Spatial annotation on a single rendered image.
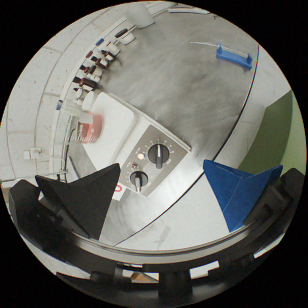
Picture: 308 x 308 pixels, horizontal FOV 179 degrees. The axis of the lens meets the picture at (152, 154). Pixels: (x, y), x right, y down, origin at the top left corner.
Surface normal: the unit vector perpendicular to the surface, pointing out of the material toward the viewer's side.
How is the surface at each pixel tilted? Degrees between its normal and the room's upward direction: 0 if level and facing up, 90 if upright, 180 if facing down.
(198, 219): 0
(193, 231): 0
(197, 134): 0
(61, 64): 90
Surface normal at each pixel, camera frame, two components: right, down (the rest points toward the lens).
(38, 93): 0.73, 0.61
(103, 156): -0.42, 0.05
